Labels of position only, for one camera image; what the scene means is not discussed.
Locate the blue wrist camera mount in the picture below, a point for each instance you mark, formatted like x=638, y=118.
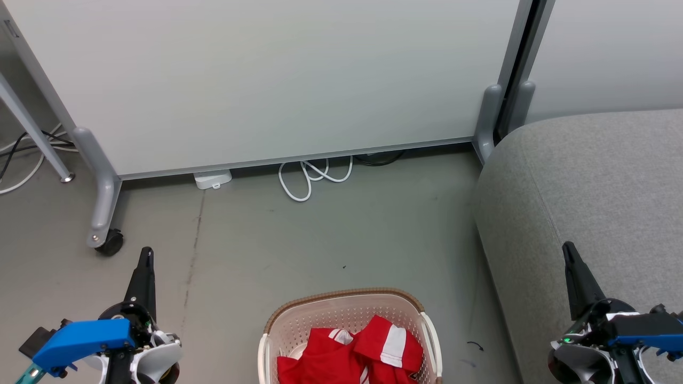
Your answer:
x=643, y=341
x=80, y=338

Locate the small black thread scrap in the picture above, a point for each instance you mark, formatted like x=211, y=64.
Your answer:
x=476, y=345

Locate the beige perforated laundry basket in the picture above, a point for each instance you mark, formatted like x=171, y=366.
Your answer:
x=331, y=314

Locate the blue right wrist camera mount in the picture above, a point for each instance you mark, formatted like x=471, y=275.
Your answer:
x=643, y=341

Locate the red garment with white stripes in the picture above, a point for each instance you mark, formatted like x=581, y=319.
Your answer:
x=392, y=346

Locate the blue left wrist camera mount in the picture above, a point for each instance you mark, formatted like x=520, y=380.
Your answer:
x=80, y=338

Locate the wide white partition panel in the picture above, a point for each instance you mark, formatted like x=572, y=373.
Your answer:
x=267, y=74

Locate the grey metal table leg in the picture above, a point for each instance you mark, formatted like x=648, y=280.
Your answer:
x=32, y=128

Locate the teal left wrist bracket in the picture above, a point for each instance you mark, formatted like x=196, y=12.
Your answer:
x=29, y=375

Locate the plain red garment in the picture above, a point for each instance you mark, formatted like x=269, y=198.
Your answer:
x=320, y=357

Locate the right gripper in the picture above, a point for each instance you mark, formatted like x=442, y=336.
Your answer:
x=584, y=352

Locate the grey partition foot with caster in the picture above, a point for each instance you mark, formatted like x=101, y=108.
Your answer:
x=104, y=197

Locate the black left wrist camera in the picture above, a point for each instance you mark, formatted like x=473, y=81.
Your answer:
x=36, y=340

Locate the grey fabric sofa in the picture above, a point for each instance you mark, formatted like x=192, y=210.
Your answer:
x=587, y=192

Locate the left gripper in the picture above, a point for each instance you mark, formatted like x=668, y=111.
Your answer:
x=140, y=358

